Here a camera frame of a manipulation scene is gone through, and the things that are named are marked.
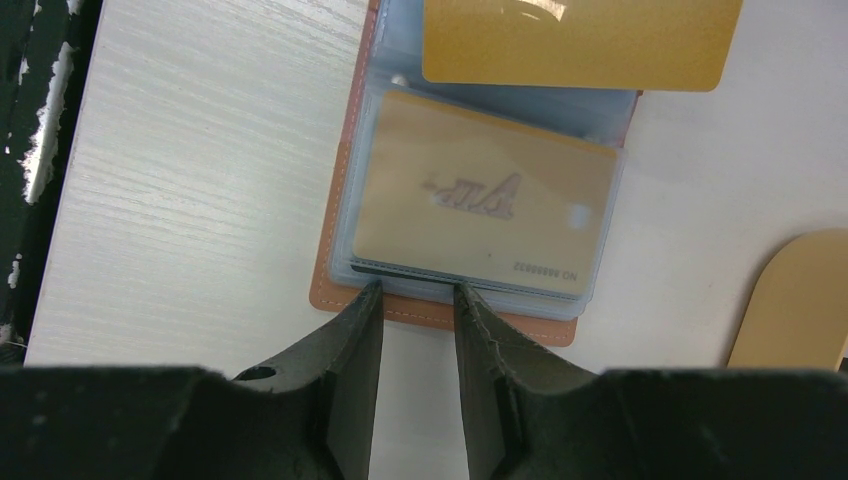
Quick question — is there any tan oval tray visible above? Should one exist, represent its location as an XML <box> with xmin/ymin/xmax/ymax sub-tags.
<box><xmin>727</xmin><ymin>228</ymin><xmax>847</xmax><ymax>371</ymax></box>

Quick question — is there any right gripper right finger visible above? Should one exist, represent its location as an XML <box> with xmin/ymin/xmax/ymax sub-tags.
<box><xmin>453</xmin><ymin>284</ymin><xmax>847</xmax><ymax>479</ymax></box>

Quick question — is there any gold striped credit card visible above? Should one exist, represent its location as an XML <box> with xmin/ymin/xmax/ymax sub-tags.
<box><xmin>352</xmin><ymin>91</ymin><xmax>621</xmax><ymax>298</ymax></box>

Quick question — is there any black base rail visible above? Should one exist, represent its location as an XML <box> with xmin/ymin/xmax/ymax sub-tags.
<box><xmin>1</xmin><ymin>1</ymin><xmax>103</xmax><ymax>366</ymax></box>

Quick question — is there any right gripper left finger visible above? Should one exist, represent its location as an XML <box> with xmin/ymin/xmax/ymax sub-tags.
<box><xmin>1</xmin><ymin>282</ymin><xmax>384</xmax><ymax>479</ymax></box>

